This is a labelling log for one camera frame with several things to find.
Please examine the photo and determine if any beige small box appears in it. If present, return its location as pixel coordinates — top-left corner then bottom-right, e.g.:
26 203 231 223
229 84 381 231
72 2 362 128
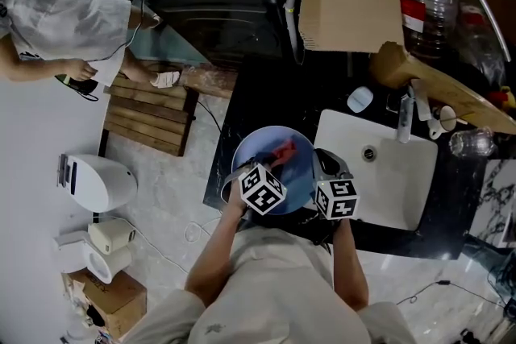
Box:
87 218 138 256

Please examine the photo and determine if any pale blue oval soap dish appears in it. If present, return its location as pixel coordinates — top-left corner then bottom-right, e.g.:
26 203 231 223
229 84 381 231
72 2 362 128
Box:
347 86 375 114

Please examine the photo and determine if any marble patterned cabinet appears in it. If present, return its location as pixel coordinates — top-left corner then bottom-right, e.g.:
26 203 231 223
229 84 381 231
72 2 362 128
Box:
467 159 516 249

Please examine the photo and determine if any thin black tether cable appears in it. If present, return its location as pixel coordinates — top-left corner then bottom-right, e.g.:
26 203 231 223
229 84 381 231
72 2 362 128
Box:
86 0 148 64

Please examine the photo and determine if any person's right forearm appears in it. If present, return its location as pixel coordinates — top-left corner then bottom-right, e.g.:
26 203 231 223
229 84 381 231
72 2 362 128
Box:
331 217 370 311

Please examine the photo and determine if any chrome faucet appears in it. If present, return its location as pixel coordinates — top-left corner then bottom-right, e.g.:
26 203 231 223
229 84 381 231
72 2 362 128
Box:
397 86 416 144

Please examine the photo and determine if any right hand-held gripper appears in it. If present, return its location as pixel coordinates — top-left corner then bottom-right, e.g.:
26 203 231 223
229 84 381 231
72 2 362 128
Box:
311 147 360 222

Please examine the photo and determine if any black cable with adapter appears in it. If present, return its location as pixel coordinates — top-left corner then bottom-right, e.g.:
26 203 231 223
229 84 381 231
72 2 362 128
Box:
394 280 507 309

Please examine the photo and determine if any person's left forearm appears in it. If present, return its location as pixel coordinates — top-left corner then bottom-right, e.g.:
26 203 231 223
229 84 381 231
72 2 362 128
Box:
184 189 249 307

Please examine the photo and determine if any white mug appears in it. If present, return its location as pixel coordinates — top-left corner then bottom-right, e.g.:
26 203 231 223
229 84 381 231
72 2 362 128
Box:
427 105 459 140

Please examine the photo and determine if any pink sponge cloth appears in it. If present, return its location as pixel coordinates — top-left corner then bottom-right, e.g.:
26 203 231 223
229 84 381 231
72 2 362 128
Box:
270 139 300 167

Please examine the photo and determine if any brown cardboard box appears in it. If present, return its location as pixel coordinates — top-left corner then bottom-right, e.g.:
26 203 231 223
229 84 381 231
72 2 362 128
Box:
60 268 148 342

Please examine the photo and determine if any slatted wooden step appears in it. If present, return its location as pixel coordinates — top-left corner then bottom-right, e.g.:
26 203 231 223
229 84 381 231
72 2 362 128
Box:
98 72 199 157

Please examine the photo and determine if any white rounded appliance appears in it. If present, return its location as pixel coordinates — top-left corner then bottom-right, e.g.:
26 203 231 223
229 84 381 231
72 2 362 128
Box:
57 152 139 213

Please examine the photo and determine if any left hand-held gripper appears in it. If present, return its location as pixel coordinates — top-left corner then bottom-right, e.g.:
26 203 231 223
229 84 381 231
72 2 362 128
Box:
220 150 288 217

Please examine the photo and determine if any black floor cable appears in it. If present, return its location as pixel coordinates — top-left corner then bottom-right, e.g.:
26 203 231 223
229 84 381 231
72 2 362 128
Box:
193 98 223 134

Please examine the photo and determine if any black marble vanity table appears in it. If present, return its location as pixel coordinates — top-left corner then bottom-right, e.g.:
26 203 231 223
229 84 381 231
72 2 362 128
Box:
202 52 491 261

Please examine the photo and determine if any grey corrugated drain hose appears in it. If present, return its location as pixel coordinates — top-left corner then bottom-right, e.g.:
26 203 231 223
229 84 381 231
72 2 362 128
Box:
284 0 306 65

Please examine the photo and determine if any white rectangular sink basin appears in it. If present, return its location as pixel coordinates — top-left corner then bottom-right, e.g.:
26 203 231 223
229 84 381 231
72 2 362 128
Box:
313 108 439 233

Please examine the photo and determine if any yellow and red toy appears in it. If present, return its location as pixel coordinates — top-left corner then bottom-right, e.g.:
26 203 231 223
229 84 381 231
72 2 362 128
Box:
487 86 516 106

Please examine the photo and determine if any thin white cable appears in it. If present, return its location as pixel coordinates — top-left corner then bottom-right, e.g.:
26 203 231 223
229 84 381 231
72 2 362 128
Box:
135 231 190 276

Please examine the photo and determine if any person's beige shirt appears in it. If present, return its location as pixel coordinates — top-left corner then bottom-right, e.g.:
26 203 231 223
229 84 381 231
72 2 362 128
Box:
120 227 418 344

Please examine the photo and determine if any looped white cable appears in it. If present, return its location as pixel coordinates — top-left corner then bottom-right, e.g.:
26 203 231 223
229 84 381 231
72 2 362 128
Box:
184 217 223 245

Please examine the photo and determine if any raw wooden ledge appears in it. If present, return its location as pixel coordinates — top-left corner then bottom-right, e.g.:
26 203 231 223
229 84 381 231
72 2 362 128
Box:
177 66 239 100

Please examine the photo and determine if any white toilet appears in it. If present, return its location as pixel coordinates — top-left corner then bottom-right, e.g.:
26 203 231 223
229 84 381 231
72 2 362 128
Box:
51 229 134 285

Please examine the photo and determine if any small clear plastic bottle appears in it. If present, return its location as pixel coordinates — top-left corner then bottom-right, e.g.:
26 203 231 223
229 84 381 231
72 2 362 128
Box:
449 127 497 158

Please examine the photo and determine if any light blue plate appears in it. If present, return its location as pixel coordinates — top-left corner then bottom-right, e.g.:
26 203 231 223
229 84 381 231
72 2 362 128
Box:
231 126 317 214

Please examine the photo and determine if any crushed clear plastic bottle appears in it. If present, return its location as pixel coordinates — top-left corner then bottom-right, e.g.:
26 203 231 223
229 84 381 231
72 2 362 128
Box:
455 2 507 73

